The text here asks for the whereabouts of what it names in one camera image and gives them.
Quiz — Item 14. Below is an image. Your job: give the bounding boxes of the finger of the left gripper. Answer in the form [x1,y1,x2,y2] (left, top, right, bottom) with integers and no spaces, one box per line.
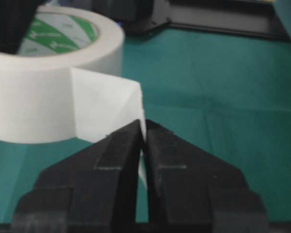
[0,0,41,53]

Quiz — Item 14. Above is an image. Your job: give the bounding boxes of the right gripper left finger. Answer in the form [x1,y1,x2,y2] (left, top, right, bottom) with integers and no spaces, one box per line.
[11,120,143,233]

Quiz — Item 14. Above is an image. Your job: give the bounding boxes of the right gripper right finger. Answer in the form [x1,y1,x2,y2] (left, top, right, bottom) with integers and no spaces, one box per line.
[145,120,269,233]

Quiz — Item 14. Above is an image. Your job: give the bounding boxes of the white duct tape roll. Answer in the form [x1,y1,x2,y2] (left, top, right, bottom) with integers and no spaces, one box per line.
[0,6,147,187]

